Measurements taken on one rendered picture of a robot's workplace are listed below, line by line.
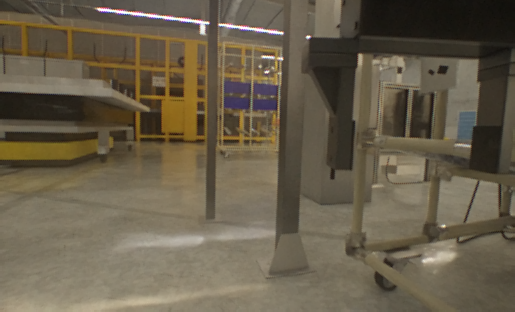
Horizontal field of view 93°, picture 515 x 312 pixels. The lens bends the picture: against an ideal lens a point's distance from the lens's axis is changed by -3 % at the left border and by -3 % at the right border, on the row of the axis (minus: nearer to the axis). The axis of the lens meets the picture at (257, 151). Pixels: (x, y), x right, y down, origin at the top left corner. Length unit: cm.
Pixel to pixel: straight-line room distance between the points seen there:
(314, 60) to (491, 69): 16
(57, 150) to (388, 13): 330
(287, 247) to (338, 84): 73
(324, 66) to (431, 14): 9
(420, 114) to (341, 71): 264
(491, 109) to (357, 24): 14
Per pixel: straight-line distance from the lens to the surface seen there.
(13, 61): 825
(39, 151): 344
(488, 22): 27
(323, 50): 21
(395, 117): 263
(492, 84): 29
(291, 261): 93
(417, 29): 23
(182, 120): 797
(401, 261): 90
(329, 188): 169
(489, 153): 29
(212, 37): 134
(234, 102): 403
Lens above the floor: 47
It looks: 5 degrees down
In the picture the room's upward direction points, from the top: 2 degrees clockwise
